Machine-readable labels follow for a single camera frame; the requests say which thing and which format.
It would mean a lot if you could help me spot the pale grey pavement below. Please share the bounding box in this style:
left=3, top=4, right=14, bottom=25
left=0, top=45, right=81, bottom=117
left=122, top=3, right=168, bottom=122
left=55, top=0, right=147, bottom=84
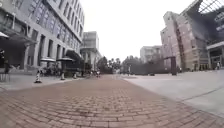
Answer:
left=121, top=69, right=224, bottom=118

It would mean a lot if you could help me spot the group of trees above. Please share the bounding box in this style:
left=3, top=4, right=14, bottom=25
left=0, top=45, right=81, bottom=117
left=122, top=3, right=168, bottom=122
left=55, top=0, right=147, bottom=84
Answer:
left=96, top=54, right=144, bottom=75

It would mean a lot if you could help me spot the long grey columned building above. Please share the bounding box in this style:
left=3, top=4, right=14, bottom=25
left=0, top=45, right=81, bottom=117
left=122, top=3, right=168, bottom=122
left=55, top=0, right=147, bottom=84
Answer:
left=0, top=0, right=86, bottom=73

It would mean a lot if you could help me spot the dark parasol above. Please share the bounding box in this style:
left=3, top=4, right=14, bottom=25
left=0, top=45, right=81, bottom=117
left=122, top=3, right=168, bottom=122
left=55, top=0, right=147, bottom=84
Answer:
left=56, top=56, right=74, bottom=73

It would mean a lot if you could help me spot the dark post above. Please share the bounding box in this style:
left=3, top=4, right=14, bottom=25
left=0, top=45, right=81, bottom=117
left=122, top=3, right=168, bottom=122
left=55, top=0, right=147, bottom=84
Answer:
left=170, top=55, right=178, bottom=76

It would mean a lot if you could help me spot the pale parasol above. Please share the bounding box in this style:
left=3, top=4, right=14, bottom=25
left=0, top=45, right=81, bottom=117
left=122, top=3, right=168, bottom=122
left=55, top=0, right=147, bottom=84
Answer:
left=39, top=57, right=56, bottom=69

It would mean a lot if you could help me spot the red brick path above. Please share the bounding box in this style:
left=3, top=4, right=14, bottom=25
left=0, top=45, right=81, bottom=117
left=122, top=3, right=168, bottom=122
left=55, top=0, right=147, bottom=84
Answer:
left=0, top=73, right=224, bottom=128

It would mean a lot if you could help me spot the pink tall building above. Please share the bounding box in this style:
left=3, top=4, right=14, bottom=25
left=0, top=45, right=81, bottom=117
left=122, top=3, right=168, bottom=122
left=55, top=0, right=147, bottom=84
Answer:
left=159, top=10, right=209, bottom=72

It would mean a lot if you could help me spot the pale grey tower building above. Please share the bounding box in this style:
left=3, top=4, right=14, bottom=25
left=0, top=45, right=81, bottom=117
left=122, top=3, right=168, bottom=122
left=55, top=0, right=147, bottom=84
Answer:
left=79, top=30, right=103, bottom=69

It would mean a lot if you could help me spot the glass-roofed dark building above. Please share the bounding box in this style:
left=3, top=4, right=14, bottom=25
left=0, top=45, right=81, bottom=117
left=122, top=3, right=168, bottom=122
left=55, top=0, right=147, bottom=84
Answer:
left=186, top=0, right=224, bottom=71

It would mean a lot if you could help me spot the dark wall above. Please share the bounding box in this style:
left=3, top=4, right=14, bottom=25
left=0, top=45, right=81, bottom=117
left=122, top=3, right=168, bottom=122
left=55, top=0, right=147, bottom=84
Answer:
left=129, top=61, right=173, bottom=76

